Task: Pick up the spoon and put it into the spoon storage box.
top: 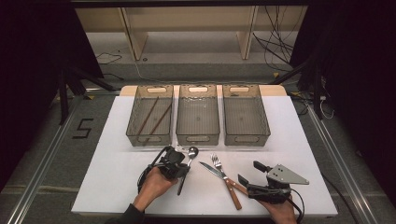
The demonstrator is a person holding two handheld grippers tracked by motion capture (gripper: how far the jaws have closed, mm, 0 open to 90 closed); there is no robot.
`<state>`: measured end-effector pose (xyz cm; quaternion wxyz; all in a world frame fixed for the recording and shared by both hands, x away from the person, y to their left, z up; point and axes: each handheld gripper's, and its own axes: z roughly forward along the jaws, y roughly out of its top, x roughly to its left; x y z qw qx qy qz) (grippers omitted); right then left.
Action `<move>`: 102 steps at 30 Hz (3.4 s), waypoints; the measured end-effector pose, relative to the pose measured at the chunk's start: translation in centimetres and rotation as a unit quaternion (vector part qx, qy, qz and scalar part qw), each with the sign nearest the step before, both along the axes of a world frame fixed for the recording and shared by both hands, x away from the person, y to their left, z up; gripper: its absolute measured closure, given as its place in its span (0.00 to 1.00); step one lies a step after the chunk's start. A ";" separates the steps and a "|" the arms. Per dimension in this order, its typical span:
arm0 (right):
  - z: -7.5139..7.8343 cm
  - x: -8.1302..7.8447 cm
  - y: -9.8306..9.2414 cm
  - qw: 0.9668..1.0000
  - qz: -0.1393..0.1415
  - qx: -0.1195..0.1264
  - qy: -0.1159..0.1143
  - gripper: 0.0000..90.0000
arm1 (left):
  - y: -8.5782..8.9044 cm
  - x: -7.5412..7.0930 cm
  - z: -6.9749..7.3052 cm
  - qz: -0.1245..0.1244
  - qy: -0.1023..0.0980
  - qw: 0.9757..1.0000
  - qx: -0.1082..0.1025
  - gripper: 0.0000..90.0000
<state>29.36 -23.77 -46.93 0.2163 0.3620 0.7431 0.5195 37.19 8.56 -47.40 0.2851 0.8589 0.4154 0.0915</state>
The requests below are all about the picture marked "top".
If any transparent grey plastic bin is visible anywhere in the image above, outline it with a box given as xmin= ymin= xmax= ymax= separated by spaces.
xmin=125 ymin=84 xmax=175 ymax=147
xmin=176 ymin=83 xmax=221 ymax=147
xmin=222 ymin=83 xmax=271 ymax=147

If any person's right hand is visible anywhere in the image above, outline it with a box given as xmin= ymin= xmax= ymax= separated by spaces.
xmin=259 ymin=195 xmax=299 ymax=224

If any light wooden shelf unit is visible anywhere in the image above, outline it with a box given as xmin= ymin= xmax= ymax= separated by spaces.
xmin=74 ymin=6 xmax=309 ymax=62

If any wooden-handled table knife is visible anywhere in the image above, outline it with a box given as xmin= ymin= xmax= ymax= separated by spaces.
xmin=198 ymin=161 xmax=243 ymax=211

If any short white cable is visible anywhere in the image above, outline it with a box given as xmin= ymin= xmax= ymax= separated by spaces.
xmin=318 ymin=95 xmax=336 ymax=121

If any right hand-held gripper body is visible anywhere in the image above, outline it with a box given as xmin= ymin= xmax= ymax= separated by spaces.
xmin=247 ymin=163 xmax=310 ymax=205

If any wooden-handled metal fork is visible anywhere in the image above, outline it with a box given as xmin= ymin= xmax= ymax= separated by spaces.
xmin=210 ymin=153 xmax=250 ymax=196

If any aluminium floor rail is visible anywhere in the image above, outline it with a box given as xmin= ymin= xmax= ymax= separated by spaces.
xmin=305 ymin=102 xmax=380 ymax=224
xmin=6 ymin=94 xmax=83 ymax=224

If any black hanging cable bundle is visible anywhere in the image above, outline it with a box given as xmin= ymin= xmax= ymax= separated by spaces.
xmin=252 ymin=6 xmax=297 ymax=73

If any light wooden table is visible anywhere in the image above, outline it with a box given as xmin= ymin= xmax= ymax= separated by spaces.
xmin=120 ymin=84 xmax=288 ymax=97

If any black overhead bar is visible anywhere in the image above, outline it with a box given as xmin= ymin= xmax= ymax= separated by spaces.
xmin=70 ymin=0 xmax=310 ymax=8

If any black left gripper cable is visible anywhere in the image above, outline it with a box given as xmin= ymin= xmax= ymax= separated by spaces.
xmin=136 ymin=145 xmax=170 ymax=193

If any black curtain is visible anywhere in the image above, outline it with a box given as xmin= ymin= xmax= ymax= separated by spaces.
xmin=0 ymin=0 xmax=105 ymax=191
xmin=291 ymin=0 xmax=396 ymax=200

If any white table cover sheet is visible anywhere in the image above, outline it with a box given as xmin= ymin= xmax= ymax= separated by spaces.
xmin=71 ymin=84 xmax=339 ymax=217

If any thin white floor cable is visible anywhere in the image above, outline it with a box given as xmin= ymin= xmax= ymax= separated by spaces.
xmin=133 ymin=60 xmax=176 ymax=86

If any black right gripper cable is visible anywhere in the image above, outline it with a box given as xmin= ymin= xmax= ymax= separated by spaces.
xmin=285 ymin=187 xmax=306 ymax=224

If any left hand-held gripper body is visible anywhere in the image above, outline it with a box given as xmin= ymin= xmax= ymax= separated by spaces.
xmin=158 ymin=145 xmax=188 ymax=180

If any black metal stand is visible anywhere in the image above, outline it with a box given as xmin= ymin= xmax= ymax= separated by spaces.
xmin=270 ymin=55 xmax=325 ymax=121
xmin=56 ymin=65 xmax=117 ymax=126

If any brown wooden chopstick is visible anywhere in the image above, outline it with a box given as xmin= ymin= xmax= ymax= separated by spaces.
xmin=137 ymin=96 xmax=160 ymax=136
xmin=143 ymin=103 xmax=173 ymax=147

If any thin black floor cable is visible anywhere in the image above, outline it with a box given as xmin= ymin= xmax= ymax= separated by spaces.
xmin=94 ymin=51 xmax=123 ymax=66

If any person's left hand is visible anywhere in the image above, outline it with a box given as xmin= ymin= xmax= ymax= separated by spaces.
xmin=133 ymin=167 xmax=178 ymax=213

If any metal spoon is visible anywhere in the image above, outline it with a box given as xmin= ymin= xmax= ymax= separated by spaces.
xmin=177 ymin=146 xmax=200 ymax=196

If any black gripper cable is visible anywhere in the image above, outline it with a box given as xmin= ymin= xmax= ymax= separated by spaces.
xmin=136 ymin=145 xmax=170 ymax=193
xmin=285 ymin=187 xmax=306 ymax=224

